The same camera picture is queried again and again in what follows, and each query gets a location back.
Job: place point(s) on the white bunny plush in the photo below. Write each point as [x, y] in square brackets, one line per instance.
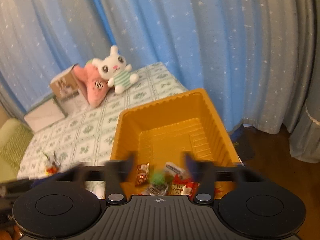
[115, 70]

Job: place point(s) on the red orange candy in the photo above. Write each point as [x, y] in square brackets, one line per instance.
[52, 170]

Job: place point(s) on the cream sofa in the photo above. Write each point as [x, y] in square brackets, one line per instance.
[7, 173]

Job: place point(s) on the white green cardboard box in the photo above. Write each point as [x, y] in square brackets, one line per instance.
[44, 114]

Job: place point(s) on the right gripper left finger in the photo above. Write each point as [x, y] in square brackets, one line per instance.
[113, 173]

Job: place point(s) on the green floral tablecloth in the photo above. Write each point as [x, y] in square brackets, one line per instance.
[87, 135]

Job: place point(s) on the orange plastic tray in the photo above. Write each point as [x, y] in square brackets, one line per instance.
[163, 130]

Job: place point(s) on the clear silver snack packet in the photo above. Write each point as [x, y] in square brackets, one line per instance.
[173, 169]

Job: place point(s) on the red patterned candy packet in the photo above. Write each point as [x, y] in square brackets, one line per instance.
[142, 176]

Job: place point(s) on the red snack packet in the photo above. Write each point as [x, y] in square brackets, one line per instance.
[183, 187]

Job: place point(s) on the green candy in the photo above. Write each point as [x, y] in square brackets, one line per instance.
[161, 178]

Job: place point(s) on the tan product box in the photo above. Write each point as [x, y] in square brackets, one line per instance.
[69, 91]

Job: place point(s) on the blue star curtain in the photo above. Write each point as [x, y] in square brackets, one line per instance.
[253, 57]

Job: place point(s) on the grey lace curtain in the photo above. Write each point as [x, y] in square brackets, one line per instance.
[302, 117]

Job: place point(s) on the dark green snack stick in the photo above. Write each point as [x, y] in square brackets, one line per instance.
[51, 159]

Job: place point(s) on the pink star plush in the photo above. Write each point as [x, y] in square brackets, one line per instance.
[93, 86]

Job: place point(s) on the left hand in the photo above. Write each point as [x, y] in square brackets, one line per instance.
[10, 233]

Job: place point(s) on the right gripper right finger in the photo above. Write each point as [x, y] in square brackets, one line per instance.
[206, 173]

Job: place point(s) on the green chevron cushion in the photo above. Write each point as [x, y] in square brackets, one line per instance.
[14, 143]

